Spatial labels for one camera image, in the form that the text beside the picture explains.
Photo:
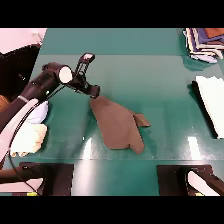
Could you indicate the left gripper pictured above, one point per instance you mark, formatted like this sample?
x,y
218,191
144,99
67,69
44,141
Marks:
x,y
86,88

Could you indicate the brown T-shirt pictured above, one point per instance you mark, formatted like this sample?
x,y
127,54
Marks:
x,y
118,125

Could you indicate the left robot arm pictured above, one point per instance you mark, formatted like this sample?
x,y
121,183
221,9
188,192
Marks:
x,y
37,86

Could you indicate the light blue garment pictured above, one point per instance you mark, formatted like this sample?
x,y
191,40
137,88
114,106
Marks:
x,y
38,114

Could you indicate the cream garment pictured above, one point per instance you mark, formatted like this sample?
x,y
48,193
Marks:
x,y
28,138

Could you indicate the black garment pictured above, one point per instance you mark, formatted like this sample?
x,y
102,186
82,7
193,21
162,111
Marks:
x,y
201,102

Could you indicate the heap of clothes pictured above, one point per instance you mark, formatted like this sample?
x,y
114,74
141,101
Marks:
x,y
203,53

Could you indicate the white garment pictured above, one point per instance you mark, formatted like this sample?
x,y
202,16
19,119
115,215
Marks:
x,y
213,103

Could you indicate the dark blue garment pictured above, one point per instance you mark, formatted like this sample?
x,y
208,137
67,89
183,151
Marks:
x,y
206,38

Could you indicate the orange garment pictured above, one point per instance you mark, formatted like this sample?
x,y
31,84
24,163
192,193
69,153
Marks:
x,y
215,32

